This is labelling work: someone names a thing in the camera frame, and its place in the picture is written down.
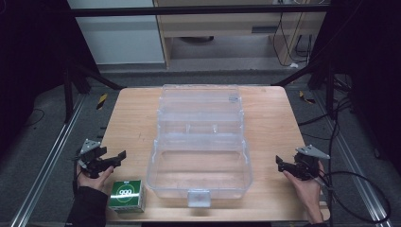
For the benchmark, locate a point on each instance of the dark curtain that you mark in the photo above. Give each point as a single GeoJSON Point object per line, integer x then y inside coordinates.
{"type": "Point", "coordinates": [369, 63]}
{"type": "Point", "coordinates": [28, 63]}

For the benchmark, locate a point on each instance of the light wooden desk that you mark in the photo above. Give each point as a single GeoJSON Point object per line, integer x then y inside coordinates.
{"type": "Point", "coordinates": [220, 23]}

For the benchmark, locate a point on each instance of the black metal stand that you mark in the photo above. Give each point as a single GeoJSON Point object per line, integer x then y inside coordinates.
{"type": "Point", "coordinates": [329, 88]}
{"type": "Point", "coordinates": [68, 94]}

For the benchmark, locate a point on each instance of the black horizontal bar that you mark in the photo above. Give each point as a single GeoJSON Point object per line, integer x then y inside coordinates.
{"type": "Point", "coordinates": [195, 10]}

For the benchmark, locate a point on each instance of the aluminium floor rail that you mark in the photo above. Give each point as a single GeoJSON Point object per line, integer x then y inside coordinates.
{"type": "Point", "coordinates": [47, 160]}
{"type": "Point", "coordinates": [350, 164]}

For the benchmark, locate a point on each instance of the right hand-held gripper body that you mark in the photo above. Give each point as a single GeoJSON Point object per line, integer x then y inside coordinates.
{"type": "Point", "coordinates": [306, 164]}

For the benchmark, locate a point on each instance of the person's left hand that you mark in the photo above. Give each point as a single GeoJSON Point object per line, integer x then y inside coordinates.
{"type": "Point", "coordinates": [94, 180]}

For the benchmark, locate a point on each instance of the white cabinet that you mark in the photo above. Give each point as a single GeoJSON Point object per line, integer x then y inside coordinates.
{"type": "Point", "coordinates": [119, 38]}

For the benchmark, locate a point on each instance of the person's right hand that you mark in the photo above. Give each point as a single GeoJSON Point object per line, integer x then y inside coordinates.
{"type": "Point", "coordinates": [307, 192]}

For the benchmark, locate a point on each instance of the clear plastic storage box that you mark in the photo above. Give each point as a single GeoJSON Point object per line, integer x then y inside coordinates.
{"type": "Point", "coordinates": [199, 151]}

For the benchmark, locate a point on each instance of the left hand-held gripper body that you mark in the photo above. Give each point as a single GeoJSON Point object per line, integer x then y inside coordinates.
{"type": "Point", "coordinates": [92, 159]}

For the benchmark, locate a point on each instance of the yellow and black tape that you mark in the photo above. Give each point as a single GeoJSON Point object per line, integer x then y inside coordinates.
{"type": "Point", "coordinates": [101, 101]}
{"type": "Point", "coordinates": [306, 98]}

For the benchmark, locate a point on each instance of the green and white box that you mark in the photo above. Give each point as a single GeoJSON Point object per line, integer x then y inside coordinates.
{"type": "Point", "coordinates": [127, 195]}

